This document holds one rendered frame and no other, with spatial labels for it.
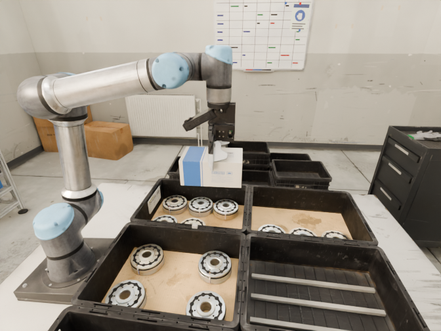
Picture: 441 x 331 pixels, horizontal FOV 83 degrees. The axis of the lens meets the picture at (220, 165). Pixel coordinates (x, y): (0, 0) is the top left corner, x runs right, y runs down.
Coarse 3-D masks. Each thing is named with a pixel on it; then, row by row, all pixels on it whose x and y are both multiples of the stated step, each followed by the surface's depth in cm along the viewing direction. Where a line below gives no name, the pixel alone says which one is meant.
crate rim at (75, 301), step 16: (128, 224) 83; (144, 224) 83; (240, 256) 70; (96, 272) 66; (240, 272) 66; (80, 288) 61; (240, 288) 61; (80, 304) 58; (96, 304) 58; (112, 304) 58; (240, 304) 58; (192, 320) 55; (208, 320) 55; (224, 320) 54
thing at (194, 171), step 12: (192, 156) 81; (204, 156) 81; (228, 156) 81; (240, 156) 81; (180, 168) 80; (192, 168) 79; (204, 168) 79; (216, 168) 78; (228, 168) 78; (240, 168) 78; (180, 180) 82; (192, 180) 81; (204, 180) 81; (216, 180) 80; (228, 180) 80; (240, 180) 80
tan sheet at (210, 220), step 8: (160, 208) 107; (240, 208) 107; (176, 216) 102; (184, 216) 102; (192, 216) 102; (208, 216) 102; (240, 216) 102; (208, 224) 98; (216, 224) 98; (224, 224) 98; (232, 224) 98; (240, 224) 98
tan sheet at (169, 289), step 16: (176, 256) 83; (192, 256) 83; (128, 272) 78; (160, 272) 78; (176, 272) 78; (192, 272) 78; (160, 288) 73; (176, 288) 73; (192, 288) 73; (208, 288) 73; (224, 288) 73; (160, 304) 68; (176, 304) 68
